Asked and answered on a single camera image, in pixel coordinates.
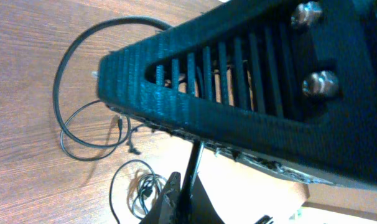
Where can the wooden side panel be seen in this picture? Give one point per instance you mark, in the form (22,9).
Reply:
(347,201)

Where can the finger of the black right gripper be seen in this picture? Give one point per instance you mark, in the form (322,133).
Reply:
(292,83)

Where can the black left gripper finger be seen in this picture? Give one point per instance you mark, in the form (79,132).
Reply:
(173,206)

